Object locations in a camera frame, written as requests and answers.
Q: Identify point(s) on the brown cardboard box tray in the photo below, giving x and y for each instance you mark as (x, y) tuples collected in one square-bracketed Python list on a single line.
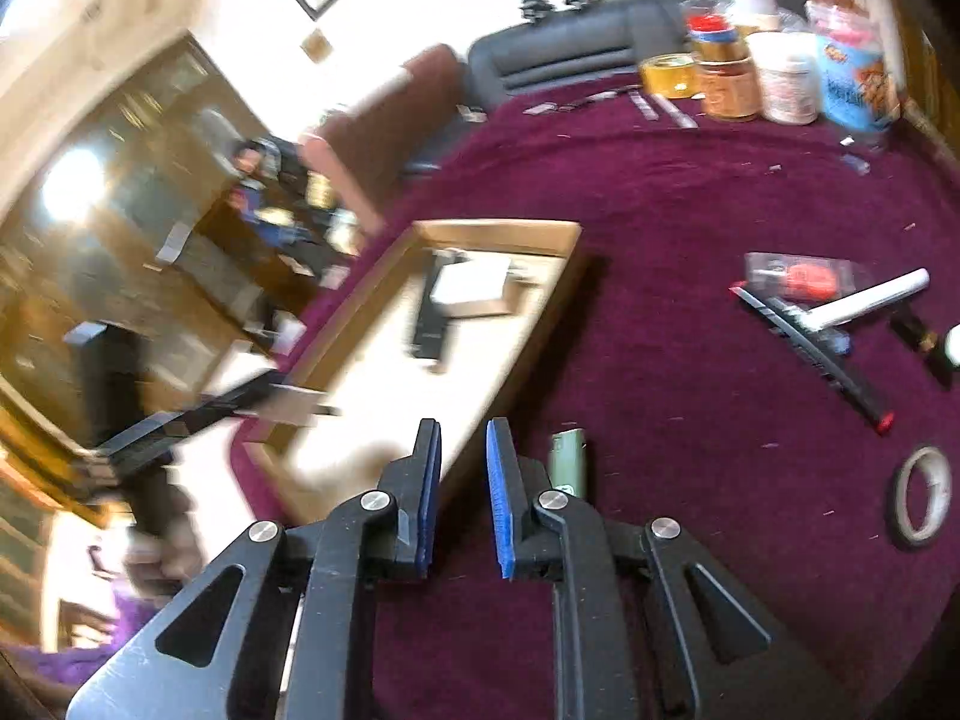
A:
[(357, 352)]

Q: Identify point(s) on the small wall plaque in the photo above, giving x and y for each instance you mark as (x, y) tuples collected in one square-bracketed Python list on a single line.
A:
[(316, 46)]

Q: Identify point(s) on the black marker white caps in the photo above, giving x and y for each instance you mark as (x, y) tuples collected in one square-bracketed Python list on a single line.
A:
[(444, 325)]

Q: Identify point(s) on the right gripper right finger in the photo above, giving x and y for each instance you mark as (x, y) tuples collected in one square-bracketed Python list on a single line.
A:
[(646, 621)]

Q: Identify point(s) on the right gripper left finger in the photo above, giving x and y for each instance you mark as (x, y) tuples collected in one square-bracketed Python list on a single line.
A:
[(281, 624)]

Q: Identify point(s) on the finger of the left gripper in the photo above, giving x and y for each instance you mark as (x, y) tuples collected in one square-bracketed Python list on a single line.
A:
[(291, 405)]

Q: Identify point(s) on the white dropper bottle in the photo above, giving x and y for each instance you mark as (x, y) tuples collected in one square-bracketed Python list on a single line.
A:
[(951, 346)]

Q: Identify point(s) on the black clamp on sofa left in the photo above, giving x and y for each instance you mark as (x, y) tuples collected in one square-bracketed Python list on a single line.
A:
[(535, 11)]

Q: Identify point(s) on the white pen far right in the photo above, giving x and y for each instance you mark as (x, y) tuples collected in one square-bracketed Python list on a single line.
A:
[(680, 119)]

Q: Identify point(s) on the green lighter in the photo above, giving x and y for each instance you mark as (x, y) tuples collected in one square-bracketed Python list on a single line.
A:
[(567, 462)]

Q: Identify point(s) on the black lipstick tube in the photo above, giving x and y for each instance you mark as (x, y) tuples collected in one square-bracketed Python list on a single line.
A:
[(927, 344)]

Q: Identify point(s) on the black pen far table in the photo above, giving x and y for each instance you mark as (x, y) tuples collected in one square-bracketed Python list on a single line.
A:
[(596, 98)]

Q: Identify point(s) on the brown armchair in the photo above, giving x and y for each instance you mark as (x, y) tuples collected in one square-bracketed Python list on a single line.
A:
[(366, 150)]

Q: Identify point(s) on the white marker pen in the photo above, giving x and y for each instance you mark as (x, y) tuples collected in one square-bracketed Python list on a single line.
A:
[(864, 302)]

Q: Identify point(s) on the gold tin red lid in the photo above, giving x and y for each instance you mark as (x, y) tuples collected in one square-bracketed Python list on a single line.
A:
[(714, 39)]

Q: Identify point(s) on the black marker red caps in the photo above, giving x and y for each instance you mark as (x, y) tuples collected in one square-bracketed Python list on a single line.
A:
[(784, 320)]

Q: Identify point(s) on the seated person in background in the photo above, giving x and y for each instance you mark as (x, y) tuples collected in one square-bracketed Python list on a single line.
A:
[(270, 188)]

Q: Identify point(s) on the purple velvet tablecloth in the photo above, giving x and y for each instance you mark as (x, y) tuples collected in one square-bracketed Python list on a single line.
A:
[(692, 407)]

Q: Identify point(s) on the white Xiaomi charger plug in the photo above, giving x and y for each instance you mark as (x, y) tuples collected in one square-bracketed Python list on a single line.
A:
[(484, 284)]

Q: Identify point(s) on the white plastic tub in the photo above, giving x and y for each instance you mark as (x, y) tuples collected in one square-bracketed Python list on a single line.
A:
[(786, 76)]

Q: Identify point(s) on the white pen far left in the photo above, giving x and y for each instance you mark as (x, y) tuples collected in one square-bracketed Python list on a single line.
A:
[(643, 106)]

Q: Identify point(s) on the red item plastic packet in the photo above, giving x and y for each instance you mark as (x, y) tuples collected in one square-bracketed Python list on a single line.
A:
[(802, 278)]

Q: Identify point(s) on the small clear blue cap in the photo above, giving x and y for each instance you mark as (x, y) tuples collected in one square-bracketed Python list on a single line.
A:
[(858, 165)]

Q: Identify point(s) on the blue cartoon label jar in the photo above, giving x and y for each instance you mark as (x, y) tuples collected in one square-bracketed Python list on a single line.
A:
[(857, 90)]

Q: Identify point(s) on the black leather sofa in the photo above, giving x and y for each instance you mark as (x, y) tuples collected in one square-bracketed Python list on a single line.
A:
[(572, 46)]

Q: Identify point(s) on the black tape roll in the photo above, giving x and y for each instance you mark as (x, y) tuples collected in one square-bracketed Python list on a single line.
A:
[(919, 499)]

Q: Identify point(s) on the yellow tape roll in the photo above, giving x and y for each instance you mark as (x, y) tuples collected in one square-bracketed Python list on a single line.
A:
[(674, 76)]

